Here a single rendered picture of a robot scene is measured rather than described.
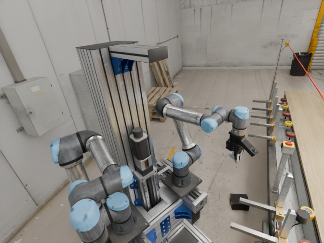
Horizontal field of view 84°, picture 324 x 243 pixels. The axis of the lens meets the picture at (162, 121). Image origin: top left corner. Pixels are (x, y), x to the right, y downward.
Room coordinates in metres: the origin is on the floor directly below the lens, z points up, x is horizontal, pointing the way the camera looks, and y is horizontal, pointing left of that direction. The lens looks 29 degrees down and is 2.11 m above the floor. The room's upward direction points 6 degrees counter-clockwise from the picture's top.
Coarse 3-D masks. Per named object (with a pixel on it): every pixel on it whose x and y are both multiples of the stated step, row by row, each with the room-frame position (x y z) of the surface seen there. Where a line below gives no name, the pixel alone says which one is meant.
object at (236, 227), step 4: (232, 224) 0.71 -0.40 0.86; (236, 224) 0.71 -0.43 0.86; (232, 228) 0.70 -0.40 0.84; (236, 228) 0.69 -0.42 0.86; (240, 228) 0.68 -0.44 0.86; (244, 228) 0.68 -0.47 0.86; (248, 228) 0.68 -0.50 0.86; (244, 232) 0.66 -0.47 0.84; (248, 232) 0.65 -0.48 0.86; (252, 232) 0.65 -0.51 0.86; (256, 232) 0.65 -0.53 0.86; (260, 232) 0.64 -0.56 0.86; (256, 236) 0.63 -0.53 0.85; (260, 236) 0.62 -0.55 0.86; (264, 236) 0.62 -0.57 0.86; (268, 236) 0.62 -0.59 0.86; (264, 240) 0.61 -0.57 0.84; (268, 240) 0.60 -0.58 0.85; (272, 240) 0.59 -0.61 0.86; (276, 240) 0.59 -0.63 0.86
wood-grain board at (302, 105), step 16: (288, 96) 2.54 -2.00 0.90; (304, 96) 2.49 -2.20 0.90; (320, 96) 2.43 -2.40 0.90; (304, 112) 2.02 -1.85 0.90; (320, 112) 1.98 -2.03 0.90; (304, 128) 1.67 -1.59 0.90; (320, 128) 1.64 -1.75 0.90; (304, 144) 1.40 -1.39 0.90; (320, 144) 1.38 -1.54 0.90; (304, 160) 1.19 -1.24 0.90; (320, 160) 1.17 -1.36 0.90; (304, 176) 1.03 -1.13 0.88; (320, 176) 0.99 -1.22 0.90; (320, 192) 0.85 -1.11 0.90; (320, 208) 0.74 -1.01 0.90; (320, 224) 0.63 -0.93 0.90; (320, 240) 0.55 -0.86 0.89
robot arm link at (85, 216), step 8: (80, 200) 0.37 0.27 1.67; (88, 200) 0.36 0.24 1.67; (72, 208) 0.34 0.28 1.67; (80, 208) 0.34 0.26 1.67; (88, 208) 0.34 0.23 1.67; (96, 208) 0.35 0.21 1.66; (72, 216) 0.32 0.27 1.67; (80, 216) 0.31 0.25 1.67; (88, 216) 0.32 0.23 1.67; (96, 216) 0.33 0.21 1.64; (72, 224) 0.31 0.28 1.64; (80, 224) 0.30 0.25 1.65; (88, 224) 0.31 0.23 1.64; (96, 224) 0.32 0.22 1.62; (104, 224) 0.35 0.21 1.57; (80, 232) 0.30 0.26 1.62; (88, 232) 0.30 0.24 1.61; (96, 232) 0.31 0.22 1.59; (88, 240) 0.30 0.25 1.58; (96, 240) 0.31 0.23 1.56
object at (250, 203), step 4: (240, 200) 0.91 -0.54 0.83; (244, 200) 0.90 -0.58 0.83; (248, 200) 0.90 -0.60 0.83; (248, 204) 0.88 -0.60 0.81; (252, 204) 0.86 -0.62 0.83; (256, 204) 0.86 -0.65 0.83; (260, 204) 0.85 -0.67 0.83; (264, 204) 0.85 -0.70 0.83; (260, 208) 0.84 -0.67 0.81; (264, 208) 0.83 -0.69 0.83; (268, 208) 0.82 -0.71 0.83; (272, 208) 0.81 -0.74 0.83; (272, 212) 0.80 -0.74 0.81; (284, 212) 0.78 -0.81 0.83
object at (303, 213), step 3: (300, 210) 0.61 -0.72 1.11; (303, 210) 0.61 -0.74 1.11; (300, 213) 0.59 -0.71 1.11; (303, 213) 0.59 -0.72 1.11; (306, 213) 0.59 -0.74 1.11; (303, 216) 0.57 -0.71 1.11; (306, 216) 0.57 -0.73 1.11; (309, 216) 0.57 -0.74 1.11; (294, 222) 0.58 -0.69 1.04; (294, 225) 0.59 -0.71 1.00; (291, 228) 0.60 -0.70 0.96
